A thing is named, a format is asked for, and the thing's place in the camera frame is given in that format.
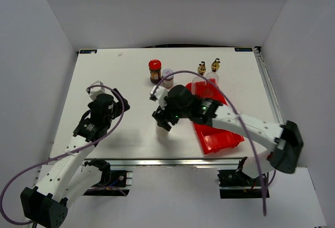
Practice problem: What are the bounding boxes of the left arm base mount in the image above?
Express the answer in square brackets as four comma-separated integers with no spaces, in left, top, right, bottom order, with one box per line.
[82,159,133,197]

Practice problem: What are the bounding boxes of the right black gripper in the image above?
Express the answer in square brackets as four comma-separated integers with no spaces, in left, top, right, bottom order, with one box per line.
[152,95,190,131]

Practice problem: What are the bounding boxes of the aluminium table frame rail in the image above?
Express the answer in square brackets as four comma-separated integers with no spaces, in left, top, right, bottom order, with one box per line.
[50,47,283,166]

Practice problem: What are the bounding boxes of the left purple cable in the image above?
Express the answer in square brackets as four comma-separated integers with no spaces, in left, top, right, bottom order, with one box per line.
[0,85,125,225]

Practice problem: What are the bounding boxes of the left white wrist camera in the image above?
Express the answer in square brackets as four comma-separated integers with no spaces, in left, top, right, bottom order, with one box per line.
[86,81,105,101]

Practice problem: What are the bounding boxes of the black logo sticker left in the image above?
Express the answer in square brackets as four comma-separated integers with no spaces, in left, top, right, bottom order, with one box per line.
[79,49,97,54]

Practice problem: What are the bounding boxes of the black logo sticker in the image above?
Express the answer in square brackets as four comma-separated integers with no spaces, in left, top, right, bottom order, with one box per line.
[79,49,97,54]
[234,47,253,52]

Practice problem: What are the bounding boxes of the dark-sauce glass bottle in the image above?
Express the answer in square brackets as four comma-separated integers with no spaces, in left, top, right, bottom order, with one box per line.
[191,61,207,95]

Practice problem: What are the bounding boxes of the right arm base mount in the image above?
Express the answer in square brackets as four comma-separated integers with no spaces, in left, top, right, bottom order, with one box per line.
[217,157,269,199]

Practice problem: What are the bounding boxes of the black logo sticker right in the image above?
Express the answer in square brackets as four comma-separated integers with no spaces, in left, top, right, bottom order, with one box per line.
[234,47,253,52]

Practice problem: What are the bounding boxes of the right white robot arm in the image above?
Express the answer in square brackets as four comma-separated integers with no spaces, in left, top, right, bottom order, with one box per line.
[150,85,304,186]

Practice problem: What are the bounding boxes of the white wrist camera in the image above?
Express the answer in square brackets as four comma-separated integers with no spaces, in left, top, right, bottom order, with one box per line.
[149,85,168,109]
[86,81,105,101]

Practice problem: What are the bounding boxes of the red plastic divided tray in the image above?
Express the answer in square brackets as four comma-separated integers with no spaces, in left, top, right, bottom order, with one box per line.
[193,82,244,155]

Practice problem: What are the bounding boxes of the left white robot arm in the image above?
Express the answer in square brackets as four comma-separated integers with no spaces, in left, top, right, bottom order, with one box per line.
[20,84,130,227]

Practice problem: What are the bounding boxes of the purple cable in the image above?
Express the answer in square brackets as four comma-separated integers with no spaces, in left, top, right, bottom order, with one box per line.
[153,70,277,216]
[0,85,125,225]

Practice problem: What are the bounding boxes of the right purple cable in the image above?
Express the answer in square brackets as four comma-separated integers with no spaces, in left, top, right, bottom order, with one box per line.
[153,70,277,216]

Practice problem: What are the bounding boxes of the silver-lid white shaker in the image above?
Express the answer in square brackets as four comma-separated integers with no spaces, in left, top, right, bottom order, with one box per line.
[155,126,169,137]

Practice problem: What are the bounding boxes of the red-lid sauce jar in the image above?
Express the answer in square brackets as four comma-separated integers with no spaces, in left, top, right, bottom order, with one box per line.
[148,59,162,84]

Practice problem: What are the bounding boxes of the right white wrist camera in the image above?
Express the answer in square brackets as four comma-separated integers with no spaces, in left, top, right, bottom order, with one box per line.
[149,85,168,109]

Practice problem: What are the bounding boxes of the clear glass bottle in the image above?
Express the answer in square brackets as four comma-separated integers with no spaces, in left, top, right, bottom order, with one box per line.
[203,58,220,97]

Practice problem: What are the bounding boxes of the white-lid chili jar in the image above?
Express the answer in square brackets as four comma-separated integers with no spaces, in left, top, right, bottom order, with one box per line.
[162,69,174,89]

